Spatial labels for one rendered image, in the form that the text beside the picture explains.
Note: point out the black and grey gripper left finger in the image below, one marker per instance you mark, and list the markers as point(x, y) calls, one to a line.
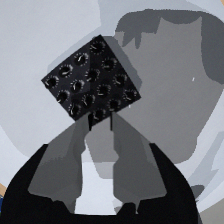
point(52, 173)

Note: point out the black knob box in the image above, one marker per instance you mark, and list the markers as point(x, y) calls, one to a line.
point(101, 70)

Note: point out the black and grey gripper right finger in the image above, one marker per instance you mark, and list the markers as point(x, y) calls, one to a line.
point(144, 175)

